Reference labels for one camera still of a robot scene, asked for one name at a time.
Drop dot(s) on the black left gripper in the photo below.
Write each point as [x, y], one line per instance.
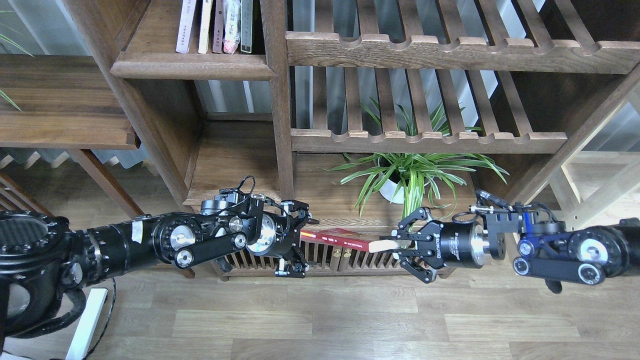
[280, 238]

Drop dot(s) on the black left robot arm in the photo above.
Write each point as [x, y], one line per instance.
[45, 265]

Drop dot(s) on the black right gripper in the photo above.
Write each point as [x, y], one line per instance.
[457, 245]

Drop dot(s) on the white book green cover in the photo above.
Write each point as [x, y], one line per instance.
[205, 26]

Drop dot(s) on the white metal leg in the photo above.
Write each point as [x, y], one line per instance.
[87, 323]

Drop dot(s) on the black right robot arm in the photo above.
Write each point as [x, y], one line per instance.
[546, 249]

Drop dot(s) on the dark wooden bookshelf cabinet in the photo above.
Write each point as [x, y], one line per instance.
[412, 80]

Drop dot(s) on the green spider plant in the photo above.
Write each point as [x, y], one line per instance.
[416, 175]

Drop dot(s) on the pink spine upright book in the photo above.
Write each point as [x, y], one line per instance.
[218, 27]

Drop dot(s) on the dark green upright book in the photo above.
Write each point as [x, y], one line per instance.
[251, 29]

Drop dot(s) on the plastic wrapped white book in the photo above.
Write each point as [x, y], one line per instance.
[232, 10]

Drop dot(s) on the red book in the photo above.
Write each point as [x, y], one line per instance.
[341, 237]

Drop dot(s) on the white plant pot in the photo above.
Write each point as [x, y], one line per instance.
[393, 189]

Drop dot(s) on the white book pink cover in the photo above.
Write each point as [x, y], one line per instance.
[186, 25]

